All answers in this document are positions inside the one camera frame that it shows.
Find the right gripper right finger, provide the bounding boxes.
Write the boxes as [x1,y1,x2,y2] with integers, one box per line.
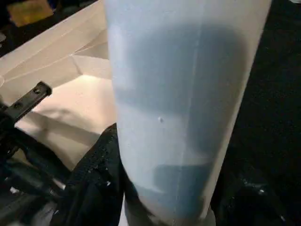
[209,153,301,226]

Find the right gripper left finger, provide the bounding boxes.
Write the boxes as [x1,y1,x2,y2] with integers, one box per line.
[49,122,127,226]

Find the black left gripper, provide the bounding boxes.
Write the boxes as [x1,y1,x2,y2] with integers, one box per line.
[0,81,71,222]

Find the white plastic table top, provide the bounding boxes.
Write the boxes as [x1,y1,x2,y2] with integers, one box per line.
[0,0,119,172]

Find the white plastic table leg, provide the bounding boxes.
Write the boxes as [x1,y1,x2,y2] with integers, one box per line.
[103,0,274,226]

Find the small yellow label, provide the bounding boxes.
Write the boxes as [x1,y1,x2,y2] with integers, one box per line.
[7,0,55,27]

